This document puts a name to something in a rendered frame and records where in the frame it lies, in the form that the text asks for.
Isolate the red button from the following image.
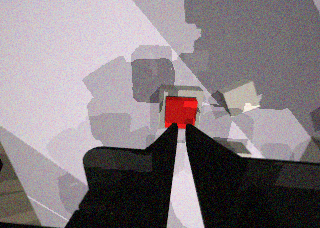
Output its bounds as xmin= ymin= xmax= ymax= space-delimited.
xmin=158 ymin=85 xmax=204 ymax=129

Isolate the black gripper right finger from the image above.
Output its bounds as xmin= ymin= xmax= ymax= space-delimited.
xmin=185 ymin=124 xmax=320 ymax=228

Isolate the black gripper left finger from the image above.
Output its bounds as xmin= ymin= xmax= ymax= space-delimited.
xmin=83 ymin=123 xmax=178 ymax=228

